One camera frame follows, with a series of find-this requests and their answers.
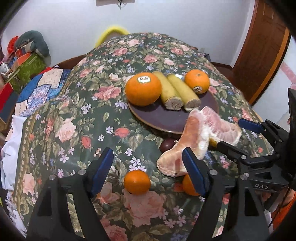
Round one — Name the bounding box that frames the wall mounted television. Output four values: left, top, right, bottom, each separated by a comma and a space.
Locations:
95, 0, 135, 6

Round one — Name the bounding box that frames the wide peeled pomelo piece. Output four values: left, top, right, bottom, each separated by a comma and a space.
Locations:
201, 106, 242, 147

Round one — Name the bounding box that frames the yellow sugarcane piece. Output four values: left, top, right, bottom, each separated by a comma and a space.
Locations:
166, 74, 201, 112
153, 71, 184, 111

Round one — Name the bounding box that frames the orange box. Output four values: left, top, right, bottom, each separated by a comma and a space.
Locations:
12, 53, 31, 71

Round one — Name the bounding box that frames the yellow fuzzy headboard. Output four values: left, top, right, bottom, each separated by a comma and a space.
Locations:
95, 25, 129, 48

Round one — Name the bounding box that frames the medium orange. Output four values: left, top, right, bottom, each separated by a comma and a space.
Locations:
184, 69, 210, 94

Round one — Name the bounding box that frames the large orange with sticker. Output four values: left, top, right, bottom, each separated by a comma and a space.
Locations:
125, 72, 162, 106

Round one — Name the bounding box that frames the purple round plate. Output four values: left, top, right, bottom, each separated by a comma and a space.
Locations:
127, 74, 220, 135

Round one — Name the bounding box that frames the narrow peeled pomelo segment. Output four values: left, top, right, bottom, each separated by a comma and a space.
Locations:
157, 109, 209, 177

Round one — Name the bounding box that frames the white sheet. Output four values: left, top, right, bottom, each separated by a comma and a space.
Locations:
1, 115, 27, 191

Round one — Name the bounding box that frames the grey green plush pillow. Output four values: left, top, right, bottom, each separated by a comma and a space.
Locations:
14, 30, 49, 58

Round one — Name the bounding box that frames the blue patchwork quilt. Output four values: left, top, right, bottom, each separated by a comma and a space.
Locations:
15, 68, 71, 117

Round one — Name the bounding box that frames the red fabric flower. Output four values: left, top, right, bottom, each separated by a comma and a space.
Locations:
7, 36, 19, 54

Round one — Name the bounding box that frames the brown wooden door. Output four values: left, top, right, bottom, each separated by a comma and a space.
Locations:
233, 1, 290, 105

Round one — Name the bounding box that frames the red flat box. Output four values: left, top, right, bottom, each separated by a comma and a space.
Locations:
0, 82, 14, 110

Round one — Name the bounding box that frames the small mandarin orange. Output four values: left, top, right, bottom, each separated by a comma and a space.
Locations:
182, 174, 200, 196
124, 170, 151, 195

